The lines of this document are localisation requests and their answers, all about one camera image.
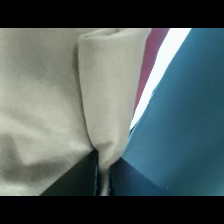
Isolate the red garment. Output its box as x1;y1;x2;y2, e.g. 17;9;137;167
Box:
133;28;171;112

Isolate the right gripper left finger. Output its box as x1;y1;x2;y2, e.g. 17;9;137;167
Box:
39;149;100;197

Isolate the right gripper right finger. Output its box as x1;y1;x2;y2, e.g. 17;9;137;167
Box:
108;156;167;197

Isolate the brown garment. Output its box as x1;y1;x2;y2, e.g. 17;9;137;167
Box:
0;28;153;197

